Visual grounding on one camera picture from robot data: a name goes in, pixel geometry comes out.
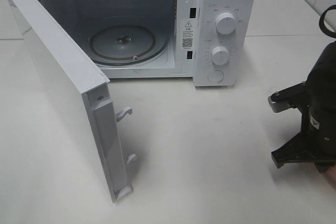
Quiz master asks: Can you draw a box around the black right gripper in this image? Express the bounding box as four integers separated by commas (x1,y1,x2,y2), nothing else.
270,82,336,175

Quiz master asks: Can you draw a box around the pink round plate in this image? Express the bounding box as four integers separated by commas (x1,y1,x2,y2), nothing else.
324,165,336,186

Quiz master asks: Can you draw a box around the white round door button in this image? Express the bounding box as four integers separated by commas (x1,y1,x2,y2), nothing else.
207,70,224,83

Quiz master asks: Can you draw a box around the white microwave door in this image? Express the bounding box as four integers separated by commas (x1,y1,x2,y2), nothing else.
8,0,137,201

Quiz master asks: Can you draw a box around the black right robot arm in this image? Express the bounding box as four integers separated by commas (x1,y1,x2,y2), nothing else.
268,42,335,173

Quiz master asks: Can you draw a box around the white lower timer knob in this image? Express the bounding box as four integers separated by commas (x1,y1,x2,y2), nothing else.
211,46,230,66

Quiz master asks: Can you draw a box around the white upper power knob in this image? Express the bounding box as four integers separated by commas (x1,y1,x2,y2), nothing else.
215,12,237,35

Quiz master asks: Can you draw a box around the white microwave oven body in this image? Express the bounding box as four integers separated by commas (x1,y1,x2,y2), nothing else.
38,0,254,87

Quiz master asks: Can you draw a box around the glass microwave turntable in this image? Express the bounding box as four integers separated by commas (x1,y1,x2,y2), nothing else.
90,25,169,66

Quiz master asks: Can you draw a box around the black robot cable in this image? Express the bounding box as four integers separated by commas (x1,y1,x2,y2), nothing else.
318,7,336,38

